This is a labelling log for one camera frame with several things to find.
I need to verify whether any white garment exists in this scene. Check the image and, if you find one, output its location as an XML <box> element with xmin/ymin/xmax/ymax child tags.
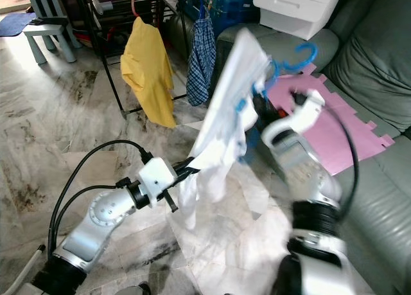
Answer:
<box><xmin>177</xmin><ymin>26</ymin><xmax>274</xmax><ymax>231</ymax></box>

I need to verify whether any blue plastic hanger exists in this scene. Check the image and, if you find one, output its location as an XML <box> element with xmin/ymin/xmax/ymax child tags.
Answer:
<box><xmin>234</xmin><ymin>42</ymin><xmax>319</xmax><ymax>164</ymax></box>
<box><xmin>196</xmin><ymin>0</ymin><xmax>209</xmax><ymax>19</ymax></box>

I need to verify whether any pink plastic hanger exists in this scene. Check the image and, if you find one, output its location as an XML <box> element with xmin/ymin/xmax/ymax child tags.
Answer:
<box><xmin>130</xmin><ymin>0</ymin><xmax>143</xmax><ymax>19</ymax></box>

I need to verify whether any pink foam mat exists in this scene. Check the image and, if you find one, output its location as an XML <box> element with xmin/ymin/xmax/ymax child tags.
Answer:
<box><xmin>267</xmin><ymin>64</ymin><xmax>396</xmax><ymax>177</ymax></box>

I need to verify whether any blue plaid shirt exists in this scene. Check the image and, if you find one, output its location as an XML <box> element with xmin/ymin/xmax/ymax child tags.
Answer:
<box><xmin>186</xmin><ymin>15</ymin><xmax>218</xmax><ymax>107</ymax></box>

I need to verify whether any yellow shirt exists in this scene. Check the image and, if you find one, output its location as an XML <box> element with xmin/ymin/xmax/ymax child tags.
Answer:
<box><xmin>119</xmin><ymin>17</ymin><xmax>177</xmax><ymax>129</ymax></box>

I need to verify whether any white drawer unit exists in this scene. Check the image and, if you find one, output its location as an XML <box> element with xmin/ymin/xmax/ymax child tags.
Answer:
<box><xmin>252</xmin><ymin>0</ymin><xmax>346</xmax><ymax>40</ymax></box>

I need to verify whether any grey green leather sofa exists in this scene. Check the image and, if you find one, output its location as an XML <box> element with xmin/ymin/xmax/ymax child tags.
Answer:
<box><xmin>167</xmin><ymin>0</ymin><xmax>411</xmax><ymax>295</ymax></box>

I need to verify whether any blue floor rug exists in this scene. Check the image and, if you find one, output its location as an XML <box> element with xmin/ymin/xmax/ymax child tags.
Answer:
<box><xmin>0</xmin><ymin>12</ymin><xmax>36</xmax><ymax>37</ymax></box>

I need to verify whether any light grey kid chair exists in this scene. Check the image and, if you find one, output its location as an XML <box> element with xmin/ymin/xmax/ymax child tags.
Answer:
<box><xmin>16</xmin><ymin>0</ymin><xmax>78</xmax><ymax>66</ymax></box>

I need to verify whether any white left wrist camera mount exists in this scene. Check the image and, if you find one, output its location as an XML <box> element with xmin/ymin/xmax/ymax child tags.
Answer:
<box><xmin>137</xmin><ymin>157</ymin><xmax>179</xmax><ymax>206</ymax></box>

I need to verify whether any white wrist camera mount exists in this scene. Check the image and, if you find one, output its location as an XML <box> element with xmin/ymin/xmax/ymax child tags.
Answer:
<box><xmin>137</xmin><ymin>157</ymin><xmax>179</xmax><ymax>206</ymax></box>
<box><xmin>260</xmin><ymin>89</ymin><xmax>327</xmax><ymax>148</ymax></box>

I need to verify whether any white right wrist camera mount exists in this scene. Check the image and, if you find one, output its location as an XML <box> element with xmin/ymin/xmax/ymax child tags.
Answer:
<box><xmin>260</xmin><ymin>89</ymin><xmax>327</xmax><ymax>148</ymax></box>

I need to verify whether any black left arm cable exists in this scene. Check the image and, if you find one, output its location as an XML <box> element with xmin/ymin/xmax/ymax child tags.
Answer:
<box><xmin>53</xmin><ymin>184</ymin><xmax>123</xmax><ymax>244</ymax></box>
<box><xmin>50</xmin><ymin>139</ymin><xmax>158</xmax><ymax>264</ymax></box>

